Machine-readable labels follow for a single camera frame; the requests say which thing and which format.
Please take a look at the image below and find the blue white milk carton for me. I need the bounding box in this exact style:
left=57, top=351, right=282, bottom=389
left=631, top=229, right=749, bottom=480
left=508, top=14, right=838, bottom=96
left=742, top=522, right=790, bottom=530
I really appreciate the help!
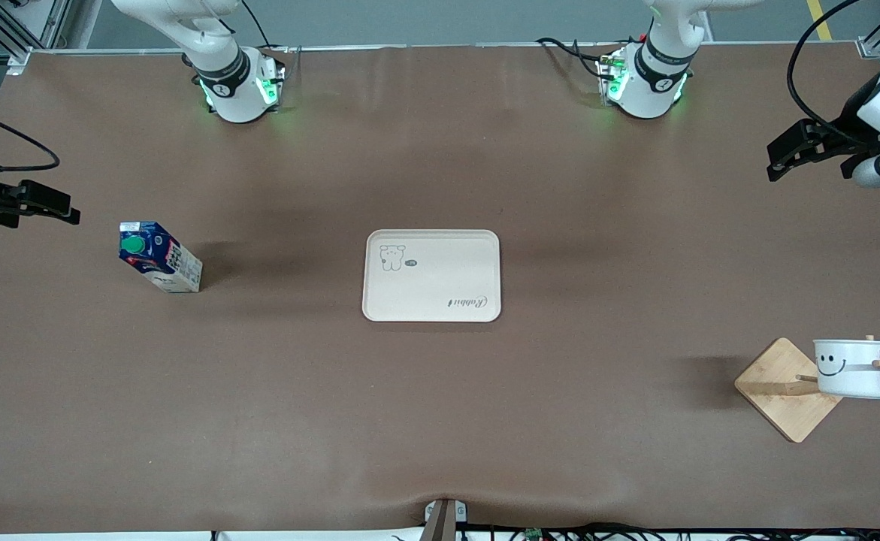
left=118, top=221, right=204, bottom=294

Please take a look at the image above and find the white smiley mug black handle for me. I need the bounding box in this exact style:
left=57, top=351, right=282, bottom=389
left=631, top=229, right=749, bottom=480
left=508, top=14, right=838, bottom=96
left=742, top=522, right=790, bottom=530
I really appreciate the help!
left=813, top=340, right=880, bottom=400

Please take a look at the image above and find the cream rabbit print tray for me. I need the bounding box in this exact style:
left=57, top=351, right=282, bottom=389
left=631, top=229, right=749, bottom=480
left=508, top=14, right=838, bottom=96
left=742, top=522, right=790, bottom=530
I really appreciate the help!
left=362, top=229, right=502, bottom=324

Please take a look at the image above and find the wooden mug holder stand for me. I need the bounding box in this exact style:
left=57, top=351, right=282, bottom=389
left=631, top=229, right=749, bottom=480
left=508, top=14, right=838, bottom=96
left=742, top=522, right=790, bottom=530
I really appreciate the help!
left=734, top=335, right=880, bottom=444

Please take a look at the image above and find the brown table cover sheet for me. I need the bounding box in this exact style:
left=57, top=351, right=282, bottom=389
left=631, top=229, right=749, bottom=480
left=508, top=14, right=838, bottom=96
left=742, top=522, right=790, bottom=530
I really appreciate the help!
left=0, top=47, right=880, bottom=536

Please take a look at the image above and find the black right arm wrist cable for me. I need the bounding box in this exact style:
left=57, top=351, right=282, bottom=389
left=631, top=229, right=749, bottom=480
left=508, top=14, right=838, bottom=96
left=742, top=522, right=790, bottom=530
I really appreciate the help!
left=0, top=101, right=62, bottom=176

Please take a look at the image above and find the black arm wrist cable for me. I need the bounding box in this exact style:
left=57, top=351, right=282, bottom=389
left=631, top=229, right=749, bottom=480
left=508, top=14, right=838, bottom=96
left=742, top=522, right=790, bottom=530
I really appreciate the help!
left=787, top=0, right=880, bottom=145
left=0, top=101, right=62, bottom=176

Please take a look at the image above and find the black left arm wrist cable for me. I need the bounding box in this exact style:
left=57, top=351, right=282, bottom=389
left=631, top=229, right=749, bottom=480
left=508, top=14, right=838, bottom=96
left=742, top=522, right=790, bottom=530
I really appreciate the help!
left=787, top=0, right=880, bottom=145

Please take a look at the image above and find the black left arm base cable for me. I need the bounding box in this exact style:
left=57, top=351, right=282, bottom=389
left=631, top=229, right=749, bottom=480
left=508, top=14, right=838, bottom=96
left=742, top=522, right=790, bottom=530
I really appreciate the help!
left=535, top=37, right=622, bottom=80

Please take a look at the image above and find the black arm base cable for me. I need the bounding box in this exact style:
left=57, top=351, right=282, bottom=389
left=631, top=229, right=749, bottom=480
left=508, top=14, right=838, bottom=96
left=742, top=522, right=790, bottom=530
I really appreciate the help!
left=240, top=0, right=292, bottom=55
left=535, top=37, right=622, bottom=80

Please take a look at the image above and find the black right arm base cable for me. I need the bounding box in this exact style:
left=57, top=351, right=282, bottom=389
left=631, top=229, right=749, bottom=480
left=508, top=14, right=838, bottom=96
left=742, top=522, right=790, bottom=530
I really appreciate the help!
left=240, top=0, right=292, bottom=55

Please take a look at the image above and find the black cable along table edge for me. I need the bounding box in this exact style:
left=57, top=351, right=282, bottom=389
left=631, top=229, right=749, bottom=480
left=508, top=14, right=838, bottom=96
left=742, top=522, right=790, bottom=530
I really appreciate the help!
left=455, top=521, right=880, bottom=541

